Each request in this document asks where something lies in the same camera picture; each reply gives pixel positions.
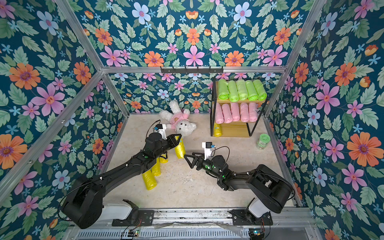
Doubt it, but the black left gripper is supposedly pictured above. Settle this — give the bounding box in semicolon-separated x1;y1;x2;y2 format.
152;133;182;160

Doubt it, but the green trash bag roll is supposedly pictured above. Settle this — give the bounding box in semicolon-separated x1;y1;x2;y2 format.
218;79;230;100
236;80;249;101
246;80;259;101
228;81;240;103
253;80;268;101

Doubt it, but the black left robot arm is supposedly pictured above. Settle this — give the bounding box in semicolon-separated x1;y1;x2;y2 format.
58;133;182;229

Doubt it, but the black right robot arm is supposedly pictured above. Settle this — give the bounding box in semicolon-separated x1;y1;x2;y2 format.
184;153;295;218

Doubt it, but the yellow trash bag roll upright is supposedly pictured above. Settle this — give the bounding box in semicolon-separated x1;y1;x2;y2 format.
151;159;162;177

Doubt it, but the yellow trash bag roll large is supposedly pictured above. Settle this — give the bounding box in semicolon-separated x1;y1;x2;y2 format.
142;170;157;191

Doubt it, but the white plush bunny pink shirt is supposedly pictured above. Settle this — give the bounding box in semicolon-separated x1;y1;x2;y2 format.
160;100;197;137

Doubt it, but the upper green lidded jar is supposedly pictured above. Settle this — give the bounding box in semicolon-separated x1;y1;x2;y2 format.
257;134;271;150

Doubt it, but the green circuit board right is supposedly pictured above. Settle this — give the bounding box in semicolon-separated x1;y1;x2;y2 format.
249;229;265;240

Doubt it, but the green circuit board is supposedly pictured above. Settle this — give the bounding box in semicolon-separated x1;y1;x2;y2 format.
249;229;265;240
126;230;140;238

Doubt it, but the green circuit board left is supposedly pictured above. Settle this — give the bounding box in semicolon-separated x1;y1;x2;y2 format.
126;230;140;238

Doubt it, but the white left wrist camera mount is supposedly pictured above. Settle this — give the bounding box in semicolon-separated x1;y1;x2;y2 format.
154;124;167;140

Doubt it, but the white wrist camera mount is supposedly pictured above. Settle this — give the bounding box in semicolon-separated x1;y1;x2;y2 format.
202;142;216;160
154;124;167;140

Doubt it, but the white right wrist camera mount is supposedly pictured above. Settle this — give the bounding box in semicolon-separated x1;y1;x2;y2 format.
202;142;216;160

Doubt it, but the wooden shelf black metal frame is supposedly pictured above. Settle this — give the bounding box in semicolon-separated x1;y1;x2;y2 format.
210;79;270;138

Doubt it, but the black hook rail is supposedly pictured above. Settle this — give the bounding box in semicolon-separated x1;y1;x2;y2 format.
160;67;224;74

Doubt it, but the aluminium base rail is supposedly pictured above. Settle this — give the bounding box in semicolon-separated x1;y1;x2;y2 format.
64;207;322;240

